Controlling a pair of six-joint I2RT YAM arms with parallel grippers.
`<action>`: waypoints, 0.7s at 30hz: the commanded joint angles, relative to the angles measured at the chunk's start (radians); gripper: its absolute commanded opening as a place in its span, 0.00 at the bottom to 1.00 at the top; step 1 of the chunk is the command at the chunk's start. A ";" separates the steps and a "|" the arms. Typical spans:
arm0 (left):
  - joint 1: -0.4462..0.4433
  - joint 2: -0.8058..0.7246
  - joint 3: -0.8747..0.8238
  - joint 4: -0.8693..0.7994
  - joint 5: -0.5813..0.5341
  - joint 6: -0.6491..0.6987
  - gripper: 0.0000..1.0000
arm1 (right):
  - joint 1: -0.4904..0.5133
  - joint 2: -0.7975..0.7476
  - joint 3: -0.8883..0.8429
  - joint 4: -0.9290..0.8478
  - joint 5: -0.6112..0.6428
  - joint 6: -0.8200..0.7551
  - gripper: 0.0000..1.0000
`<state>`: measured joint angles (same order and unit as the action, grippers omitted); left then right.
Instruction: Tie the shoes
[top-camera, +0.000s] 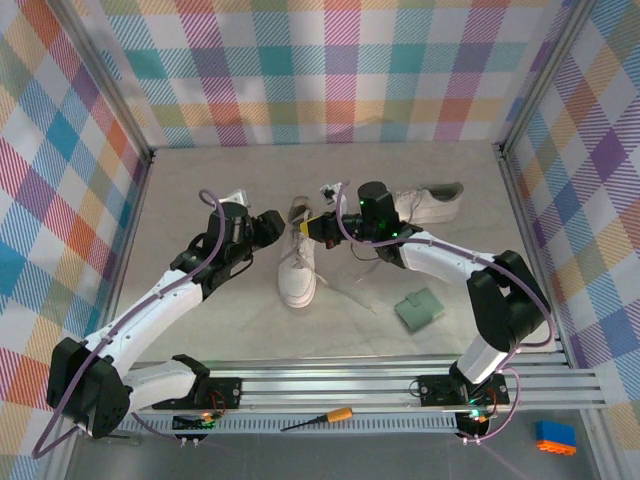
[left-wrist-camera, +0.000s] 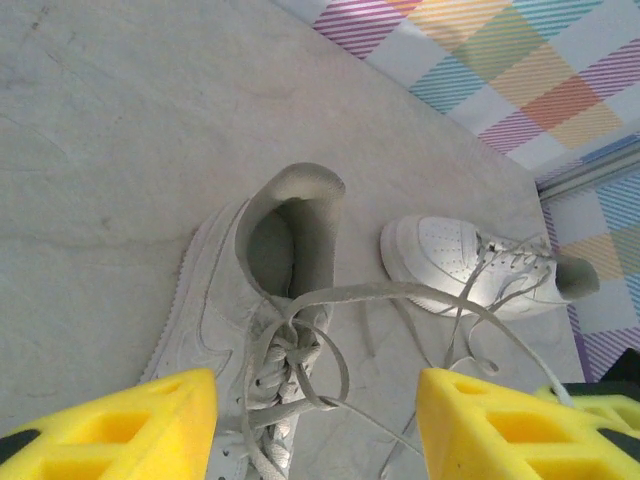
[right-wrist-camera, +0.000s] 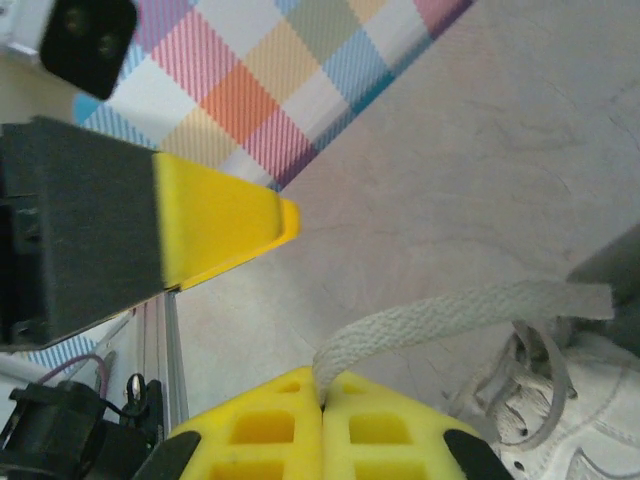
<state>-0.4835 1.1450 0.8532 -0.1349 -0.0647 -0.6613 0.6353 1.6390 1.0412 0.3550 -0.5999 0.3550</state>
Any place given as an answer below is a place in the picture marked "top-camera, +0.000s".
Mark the white sneaker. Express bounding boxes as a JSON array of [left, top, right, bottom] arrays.
[[392, 182, 465, 225], [277, 196, 319, 309]]

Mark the green fabric wallet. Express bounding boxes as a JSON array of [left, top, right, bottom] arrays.
[[393, 287, 447, 333]]

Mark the small circuit board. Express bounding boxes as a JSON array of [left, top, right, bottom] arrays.
[[457, 408, 494, 441], [172, 410, 224, 434]]

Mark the blue orange toy brick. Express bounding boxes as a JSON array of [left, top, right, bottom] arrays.
[[534, 420, 578, 455]]

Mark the aluminium side rail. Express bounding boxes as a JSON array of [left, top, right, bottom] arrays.
[[497, 147, 576, 369], [102, 149, 156, 326]]

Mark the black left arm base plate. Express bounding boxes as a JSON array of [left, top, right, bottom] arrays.
[[192, 377, 244, 409]]

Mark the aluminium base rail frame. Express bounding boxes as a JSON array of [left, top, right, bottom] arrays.
[[119, 352, 609, 416]]

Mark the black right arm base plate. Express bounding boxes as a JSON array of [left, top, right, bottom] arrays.
[[417, 373, 511, 407]]

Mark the yellow handled screwdriver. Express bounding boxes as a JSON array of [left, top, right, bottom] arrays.
[[279, 407, 354, 433]]

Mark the aluminium corner post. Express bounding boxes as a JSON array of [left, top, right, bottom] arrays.
[[492, 0, 601, 161], [47, 0, 156, 166]]

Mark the grey slotted cable duct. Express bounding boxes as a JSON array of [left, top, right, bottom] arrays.
[[124, 413, 461, 435]]

